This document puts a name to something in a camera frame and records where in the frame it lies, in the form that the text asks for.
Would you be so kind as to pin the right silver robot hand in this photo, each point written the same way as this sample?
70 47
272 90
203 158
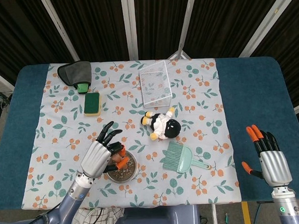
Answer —
275 167

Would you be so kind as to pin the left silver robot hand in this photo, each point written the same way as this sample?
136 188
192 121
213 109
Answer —
95 159

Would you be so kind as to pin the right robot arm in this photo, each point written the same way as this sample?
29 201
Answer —
288 208

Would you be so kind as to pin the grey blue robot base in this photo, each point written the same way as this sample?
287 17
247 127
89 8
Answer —
155 218

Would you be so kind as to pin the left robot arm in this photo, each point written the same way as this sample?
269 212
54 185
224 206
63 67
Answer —
69 205

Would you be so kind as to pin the stainless steel bowl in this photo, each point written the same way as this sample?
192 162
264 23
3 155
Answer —
134 170

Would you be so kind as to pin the floral leaf print tablecloth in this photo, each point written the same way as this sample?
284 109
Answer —
66 129

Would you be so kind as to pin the green yellow sponge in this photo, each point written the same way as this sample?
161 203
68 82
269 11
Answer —
92 103

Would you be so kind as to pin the white checkered cloth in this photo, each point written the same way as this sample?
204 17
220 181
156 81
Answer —
99 220

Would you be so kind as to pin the bright green cloth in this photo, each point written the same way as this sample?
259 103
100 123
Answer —
82 88

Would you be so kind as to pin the blue table cover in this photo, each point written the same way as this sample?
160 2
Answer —
252 93

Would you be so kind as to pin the black white plush doll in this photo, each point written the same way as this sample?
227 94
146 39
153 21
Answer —
171 128

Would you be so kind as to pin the mint green plastic brush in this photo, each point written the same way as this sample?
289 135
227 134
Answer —
180 157

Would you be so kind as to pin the grey cloth black edge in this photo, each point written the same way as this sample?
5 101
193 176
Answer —
75 71

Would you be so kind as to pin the white partition frame post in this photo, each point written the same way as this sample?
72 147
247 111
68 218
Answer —
266 22
188 19
129 26
60 31

